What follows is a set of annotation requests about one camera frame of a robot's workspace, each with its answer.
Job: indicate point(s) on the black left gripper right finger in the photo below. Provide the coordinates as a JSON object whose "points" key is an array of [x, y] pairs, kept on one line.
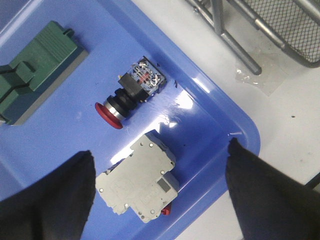
{"points": [[269, 205]]}

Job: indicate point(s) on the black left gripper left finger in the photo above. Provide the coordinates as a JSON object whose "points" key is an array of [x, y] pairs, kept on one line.
{"points": [[55, 207]]}

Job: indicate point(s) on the red emergency stop button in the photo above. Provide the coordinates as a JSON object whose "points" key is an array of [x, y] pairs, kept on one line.
{"points": [[142, 81]]}

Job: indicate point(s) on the white circuit breaker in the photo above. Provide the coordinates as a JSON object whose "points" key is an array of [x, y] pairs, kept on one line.
{"points": [[142, 181]]}

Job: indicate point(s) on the blue plastic tray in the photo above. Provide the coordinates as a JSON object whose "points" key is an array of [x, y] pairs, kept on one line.
{"points": [[192, 115]]}

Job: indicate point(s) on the green terminal block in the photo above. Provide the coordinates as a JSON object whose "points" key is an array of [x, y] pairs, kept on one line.
{"points": [[37, 71]]}

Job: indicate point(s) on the clear plastic tape patch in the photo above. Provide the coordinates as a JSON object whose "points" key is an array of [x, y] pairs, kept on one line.
{"points": [[272, 74]]}

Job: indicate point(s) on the bottom silver mesh tray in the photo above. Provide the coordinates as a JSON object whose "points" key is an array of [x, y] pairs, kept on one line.
{"points": [[292, 25]]}

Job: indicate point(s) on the silver metal rack frame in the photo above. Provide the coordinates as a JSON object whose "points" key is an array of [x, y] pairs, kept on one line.
{"points": [[212, 12]]}

